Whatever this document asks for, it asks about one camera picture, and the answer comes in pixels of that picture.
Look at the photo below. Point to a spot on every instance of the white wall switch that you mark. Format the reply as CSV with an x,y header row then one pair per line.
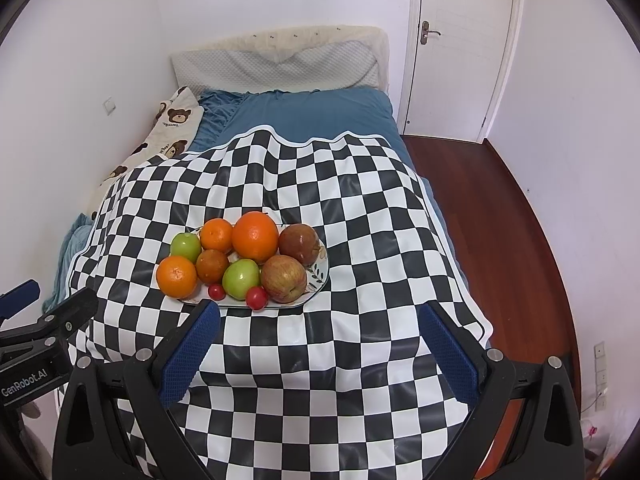
x,y
109,105

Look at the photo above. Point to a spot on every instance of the dark orange mandarin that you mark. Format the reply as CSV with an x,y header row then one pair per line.
x,y
212,266

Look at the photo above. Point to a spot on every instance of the blue bed sheet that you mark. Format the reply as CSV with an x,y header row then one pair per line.
x,y
310,112

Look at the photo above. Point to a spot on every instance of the black white checkered cloth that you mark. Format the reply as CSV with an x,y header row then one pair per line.
x,y
350,240

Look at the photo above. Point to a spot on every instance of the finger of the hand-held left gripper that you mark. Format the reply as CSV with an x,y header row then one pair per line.
x,y
20,296
70,312

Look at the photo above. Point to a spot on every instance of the beige padded headboard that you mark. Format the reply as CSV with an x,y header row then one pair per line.
x,y
300,35

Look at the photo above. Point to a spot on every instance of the bright mandarin orange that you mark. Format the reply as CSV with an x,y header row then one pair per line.
x,y
216,235

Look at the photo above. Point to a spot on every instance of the bear print pillow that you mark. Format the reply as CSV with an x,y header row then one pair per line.
x,y
172,125

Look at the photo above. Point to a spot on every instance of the floral oval plate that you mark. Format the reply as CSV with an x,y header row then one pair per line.
x,y
316,272

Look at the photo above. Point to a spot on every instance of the light blue fleece blanket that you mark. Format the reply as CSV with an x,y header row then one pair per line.
x,y
67,260

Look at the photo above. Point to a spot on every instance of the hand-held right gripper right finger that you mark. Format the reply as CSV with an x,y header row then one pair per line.
x,y
447,350

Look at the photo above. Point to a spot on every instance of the white quilted pillow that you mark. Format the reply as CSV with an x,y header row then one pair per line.
x,y
280,72

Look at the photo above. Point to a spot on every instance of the medium orange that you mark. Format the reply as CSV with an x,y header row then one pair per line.
x,y
176,276

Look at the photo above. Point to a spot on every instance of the white wall socket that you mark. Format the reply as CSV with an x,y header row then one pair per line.
x,y
600,350
602,376
603,400

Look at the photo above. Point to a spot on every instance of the green apple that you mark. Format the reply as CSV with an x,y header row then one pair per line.
x,y
241,278
186,246

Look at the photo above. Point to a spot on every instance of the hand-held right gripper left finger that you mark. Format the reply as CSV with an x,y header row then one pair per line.
x,y
192,350

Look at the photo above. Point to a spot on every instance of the yellow red apple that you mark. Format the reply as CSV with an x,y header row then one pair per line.
x,y
283,278

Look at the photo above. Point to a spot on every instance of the large orange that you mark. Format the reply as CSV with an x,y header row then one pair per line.
x,y
255,236

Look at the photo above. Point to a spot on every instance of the white door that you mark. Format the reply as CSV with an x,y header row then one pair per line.
x,y
460,50

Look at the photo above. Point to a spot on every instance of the red cherry tomato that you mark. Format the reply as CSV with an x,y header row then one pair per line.
x,y
257,297
216,292

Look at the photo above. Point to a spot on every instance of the dark red apple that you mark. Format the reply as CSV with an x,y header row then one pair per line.
x,y
299,243

